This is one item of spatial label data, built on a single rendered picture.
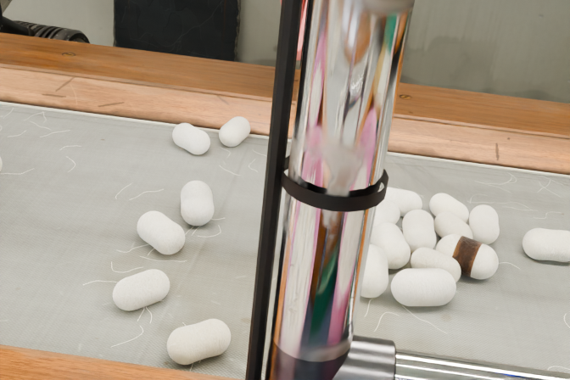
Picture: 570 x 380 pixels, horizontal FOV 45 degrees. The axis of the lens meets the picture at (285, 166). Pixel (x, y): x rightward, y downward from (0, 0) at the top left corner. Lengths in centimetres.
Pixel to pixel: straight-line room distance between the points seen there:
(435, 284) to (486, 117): 26
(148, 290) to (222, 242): 8
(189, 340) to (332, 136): 20
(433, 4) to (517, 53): 36
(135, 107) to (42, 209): 16
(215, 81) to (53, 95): 14
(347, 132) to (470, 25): 241
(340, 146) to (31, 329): 25
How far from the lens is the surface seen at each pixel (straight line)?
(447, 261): 41
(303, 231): 17
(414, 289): 39
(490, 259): 43
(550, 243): 47
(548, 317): 43
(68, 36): 112
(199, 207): 43
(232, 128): 54
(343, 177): 16
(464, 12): 254
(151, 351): 35
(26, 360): 32
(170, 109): 59
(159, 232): 41
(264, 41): 251
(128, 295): 36
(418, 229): 43
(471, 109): 63
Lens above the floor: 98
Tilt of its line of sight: 27 degrees down
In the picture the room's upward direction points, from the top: 6 degrees clockwise
